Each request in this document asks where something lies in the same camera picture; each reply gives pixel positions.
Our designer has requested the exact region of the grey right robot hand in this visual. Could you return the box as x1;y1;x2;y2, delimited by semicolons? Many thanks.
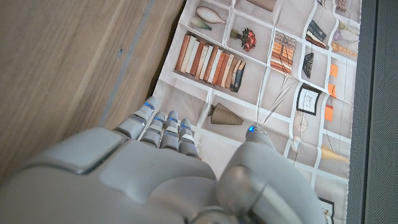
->
0;96;326;224

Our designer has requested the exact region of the grey tape outline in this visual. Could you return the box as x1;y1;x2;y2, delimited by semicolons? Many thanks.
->
98;0;155;128

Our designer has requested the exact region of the printed bookshelf backdrop cloth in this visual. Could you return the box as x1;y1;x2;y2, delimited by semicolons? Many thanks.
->
148;0;363;224

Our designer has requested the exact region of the grey perforated panel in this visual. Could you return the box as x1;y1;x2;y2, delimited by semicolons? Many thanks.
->
346;0;398;224

